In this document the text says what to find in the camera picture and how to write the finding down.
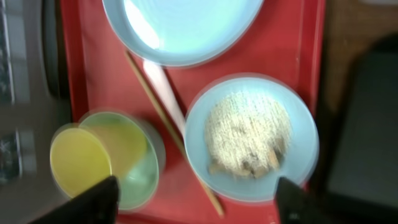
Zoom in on white plastic fork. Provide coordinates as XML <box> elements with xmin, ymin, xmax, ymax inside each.
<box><xmin>143</xmin><ymin>59</ymin><xmax>185</xmax><ymax>136</ymax></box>

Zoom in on grey dishwasher rack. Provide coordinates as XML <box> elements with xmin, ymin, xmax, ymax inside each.
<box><xmin>1</xmin><ymin>0</ymin><xmax>72</xmax><ymax>223</ymax></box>

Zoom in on yellow plastic cup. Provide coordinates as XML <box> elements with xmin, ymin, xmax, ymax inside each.
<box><xmin>49</xmin><ymin>123</ymin><xmax>149</xmax><ymax>200</ymax></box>

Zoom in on large light blue plate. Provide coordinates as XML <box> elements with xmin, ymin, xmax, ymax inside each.
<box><xmin>102</xmin><ymin>0</ymin><xmax>264</xmax><ymax>67</ymax></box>

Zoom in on rice food scraps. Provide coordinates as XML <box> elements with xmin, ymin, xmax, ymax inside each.
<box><xmin>205</xmin><ymin>91</ymin><xmax>291</xmax><ymax>179</ymax></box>

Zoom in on green saucer bowl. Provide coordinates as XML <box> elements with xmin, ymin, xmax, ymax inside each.
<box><xmin>80</xmin><ymin>111</ymin><xmax>166</xmax><ymax>213</ymax></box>

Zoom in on wooden chopstick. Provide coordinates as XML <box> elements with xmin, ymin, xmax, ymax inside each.
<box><xmin>124</xmin><ymin>50</ymin><xmax>224</xmax><ymax>218</ymax></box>

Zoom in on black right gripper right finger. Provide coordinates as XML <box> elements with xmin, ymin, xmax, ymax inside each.
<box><xmin>275</xmin><ymin>177</ymin><xmax>336</xmax><ymax>224</ymax></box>

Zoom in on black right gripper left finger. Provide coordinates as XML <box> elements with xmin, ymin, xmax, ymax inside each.
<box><xmin>31</xmin><ymin>175</ymin><xmax>119</xmax><ymax>224</ymax></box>

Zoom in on small light blue bowl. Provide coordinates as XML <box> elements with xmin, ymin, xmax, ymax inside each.
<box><xmin>183</xmin><ymin>73</ymin><xmax>319</xmax><ymax>203</ymax></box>

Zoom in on red plastic tray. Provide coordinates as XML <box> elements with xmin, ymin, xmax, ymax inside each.
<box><xmin>60</xmin><ymin>0</ymin><xmax>325</xmax><ymax>223</ymax></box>

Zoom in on black waste tray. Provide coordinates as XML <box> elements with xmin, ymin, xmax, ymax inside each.
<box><xmin>311</xmin><ymin>33</ymin><xmax>397</xmax><ymax>223</ymax></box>

